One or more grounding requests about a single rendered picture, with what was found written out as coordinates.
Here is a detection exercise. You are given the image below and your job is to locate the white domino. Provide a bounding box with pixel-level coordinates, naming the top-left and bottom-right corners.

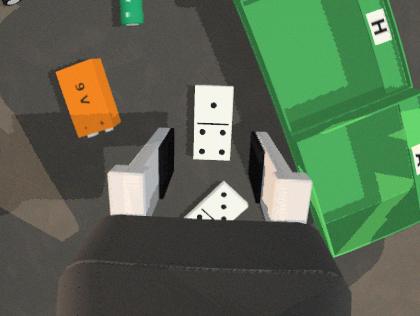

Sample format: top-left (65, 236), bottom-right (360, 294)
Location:
top-left (184, 181), bottom-right (248, 220)
top-left (194, 85), bottom-right (233, 160)

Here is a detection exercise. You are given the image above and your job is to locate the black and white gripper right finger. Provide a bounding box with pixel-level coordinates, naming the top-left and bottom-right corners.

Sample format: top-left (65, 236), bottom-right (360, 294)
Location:
top-left (248, 131), bottom-right (313, 224)

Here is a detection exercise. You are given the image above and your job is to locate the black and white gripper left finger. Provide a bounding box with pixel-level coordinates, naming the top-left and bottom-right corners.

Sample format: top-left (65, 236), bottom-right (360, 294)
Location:
top-left (108, 128), bottom-right (174, 216)

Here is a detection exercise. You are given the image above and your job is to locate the orange nine-volt battery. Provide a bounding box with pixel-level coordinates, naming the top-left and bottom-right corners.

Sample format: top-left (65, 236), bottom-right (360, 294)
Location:
top-left (56, 59), bottom-right (121, 137)

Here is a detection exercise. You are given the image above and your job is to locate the green aa battery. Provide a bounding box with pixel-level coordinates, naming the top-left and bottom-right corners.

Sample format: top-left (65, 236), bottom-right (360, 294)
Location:
top-left (120, 0), bottom-right (143, 26)

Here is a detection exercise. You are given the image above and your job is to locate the green rack of bins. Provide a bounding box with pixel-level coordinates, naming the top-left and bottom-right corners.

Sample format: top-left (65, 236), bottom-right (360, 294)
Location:
top-left (233, 0), bottom-right (420, 258)

